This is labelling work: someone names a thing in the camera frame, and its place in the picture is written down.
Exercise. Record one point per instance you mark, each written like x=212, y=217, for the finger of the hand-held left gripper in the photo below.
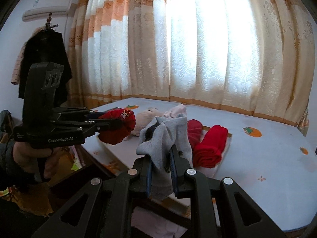
x=94, y=112
x=104, y=124

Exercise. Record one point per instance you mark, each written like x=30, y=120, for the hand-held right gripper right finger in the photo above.
x=173, y=171

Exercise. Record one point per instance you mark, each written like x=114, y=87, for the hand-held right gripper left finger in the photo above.
x=149, y=178

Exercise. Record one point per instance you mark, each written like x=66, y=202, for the red sock roll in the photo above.
x=116, y=129

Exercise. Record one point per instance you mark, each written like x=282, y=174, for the grey sock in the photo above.
x=163, y=138

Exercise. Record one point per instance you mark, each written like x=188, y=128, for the red underwear striped waistband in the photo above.
x=194, y=132

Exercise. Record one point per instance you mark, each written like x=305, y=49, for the bright red underwear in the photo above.
x=210, y=146

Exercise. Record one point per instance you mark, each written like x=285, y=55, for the beige dotted sock roll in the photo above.
x=148, y=121

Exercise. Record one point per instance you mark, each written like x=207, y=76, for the cream sock roll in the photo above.
x=177, y=111

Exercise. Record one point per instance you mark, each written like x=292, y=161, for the shallow cardboard tray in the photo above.
x=229, y=138

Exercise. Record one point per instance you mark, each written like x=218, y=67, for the person's left forearm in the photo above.
x=7, y=164

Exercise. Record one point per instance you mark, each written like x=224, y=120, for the person's left hand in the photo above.
x=24, y=156

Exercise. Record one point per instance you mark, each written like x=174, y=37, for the pink trimmed bedding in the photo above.
x=76, y=153

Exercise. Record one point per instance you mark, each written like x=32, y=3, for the dark wooden desk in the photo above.
x=99, y=169

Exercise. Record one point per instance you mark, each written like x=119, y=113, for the pale striped hanging garment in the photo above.
x=17, y=64

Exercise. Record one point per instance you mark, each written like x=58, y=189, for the green yellow printed cloth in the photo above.
x=76, y=165

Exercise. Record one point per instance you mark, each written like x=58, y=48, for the black hanging garment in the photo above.
x=47, y=52

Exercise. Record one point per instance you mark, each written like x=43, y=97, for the dark metal coat hook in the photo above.
x=50, y=24

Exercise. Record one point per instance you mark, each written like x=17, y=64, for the fruit printed white tablecloth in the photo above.
x=260, y=168

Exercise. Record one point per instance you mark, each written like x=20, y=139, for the person's dark clothing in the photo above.
x=24, y=220

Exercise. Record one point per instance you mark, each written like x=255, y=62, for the orange cream patterned curtain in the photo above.
x=198, y=49

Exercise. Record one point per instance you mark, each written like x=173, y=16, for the white wall air conditioner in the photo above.
x=47, y=10

